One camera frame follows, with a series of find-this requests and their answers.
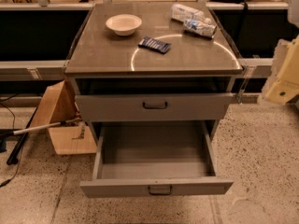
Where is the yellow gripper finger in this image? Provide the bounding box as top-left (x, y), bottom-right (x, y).
top-left (265, 36), bottom-right (299, 105)

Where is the blue rxbar blueberry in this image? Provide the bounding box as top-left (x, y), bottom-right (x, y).
top-left (138, 36), bottom-right (171, 54)

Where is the grey upper drawer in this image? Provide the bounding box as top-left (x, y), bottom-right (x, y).
top-left (76, 93), bottom-right (233, 122)

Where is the grey metal drawer cabinet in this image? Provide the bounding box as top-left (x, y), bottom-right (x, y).
top-left (65, 2), bottom-right (242, 137)

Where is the open grey middle drawer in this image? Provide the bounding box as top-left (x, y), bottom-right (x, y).
top-left (80, 121), bottom-right (233, 198)

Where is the crinkled silver snack bag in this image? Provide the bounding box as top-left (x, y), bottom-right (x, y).
top-left (183, 19), bottom-right (217, 38)

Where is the clear plastic water bottle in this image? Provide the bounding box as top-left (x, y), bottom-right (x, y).
top-left (171, 4), bottom-right (211, 24)

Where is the white paper bowl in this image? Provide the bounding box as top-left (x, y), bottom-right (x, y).
top-left (106, 14), bottom-right (142, 36)

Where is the brown cardboard box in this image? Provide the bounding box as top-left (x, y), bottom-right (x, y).
top-left (30, 81), bottom-right (97, 155)

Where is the white and black pole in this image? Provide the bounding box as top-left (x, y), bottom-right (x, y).
top-left (0, 118), bottom-right (82, 138)

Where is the black floor cable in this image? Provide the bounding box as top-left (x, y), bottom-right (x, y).
top-left (0, 93), bottom-right (24, 189)

